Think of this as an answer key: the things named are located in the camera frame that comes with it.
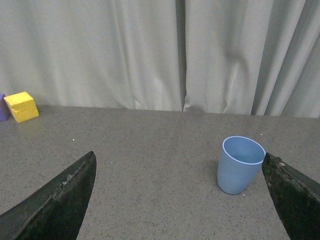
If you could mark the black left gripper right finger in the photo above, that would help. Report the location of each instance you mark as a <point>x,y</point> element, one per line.
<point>296,198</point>

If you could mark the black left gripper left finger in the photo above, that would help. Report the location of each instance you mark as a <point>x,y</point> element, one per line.
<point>56,210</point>

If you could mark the blue plastic cup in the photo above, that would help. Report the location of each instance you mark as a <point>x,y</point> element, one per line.
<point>240,160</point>

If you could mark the yellow foam cube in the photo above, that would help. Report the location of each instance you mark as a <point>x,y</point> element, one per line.
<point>22,106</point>

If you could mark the purple foam cube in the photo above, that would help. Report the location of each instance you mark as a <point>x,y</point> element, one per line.
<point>4,110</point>

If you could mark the grey curtain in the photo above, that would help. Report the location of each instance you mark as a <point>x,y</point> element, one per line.
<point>251,57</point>

